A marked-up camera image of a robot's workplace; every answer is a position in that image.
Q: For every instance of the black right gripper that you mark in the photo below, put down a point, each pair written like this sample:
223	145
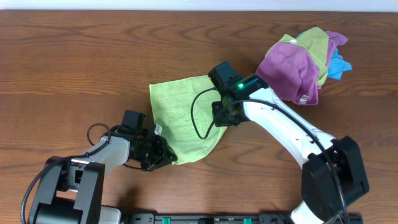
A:
216	107

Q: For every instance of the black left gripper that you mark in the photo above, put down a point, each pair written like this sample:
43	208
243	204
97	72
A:
160	150

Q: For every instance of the light green microfiber cloth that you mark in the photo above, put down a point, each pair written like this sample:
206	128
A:
183	109

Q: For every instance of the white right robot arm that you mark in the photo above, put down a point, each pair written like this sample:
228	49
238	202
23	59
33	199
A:
333	172

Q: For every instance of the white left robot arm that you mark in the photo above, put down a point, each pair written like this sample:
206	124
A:
70	188

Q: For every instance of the purple microfiber cloth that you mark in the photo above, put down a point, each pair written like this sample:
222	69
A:
299	96

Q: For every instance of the green cloth in pile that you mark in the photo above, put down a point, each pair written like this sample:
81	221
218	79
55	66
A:
297	62

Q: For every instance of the blue microfiber cloth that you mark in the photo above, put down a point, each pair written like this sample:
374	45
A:
322	46

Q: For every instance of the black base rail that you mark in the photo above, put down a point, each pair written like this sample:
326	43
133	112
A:
149	218

